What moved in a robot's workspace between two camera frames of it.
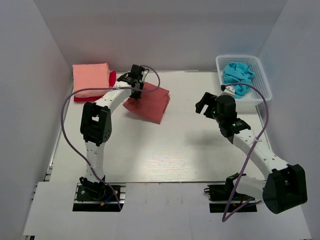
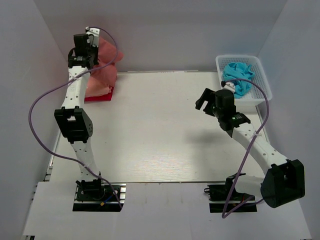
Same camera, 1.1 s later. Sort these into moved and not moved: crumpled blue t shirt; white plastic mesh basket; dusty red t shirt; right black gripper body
Moved: dusty red t shirt
Not moved: right black gripper body; white plastic mesh basket; crumpled blue t shirt
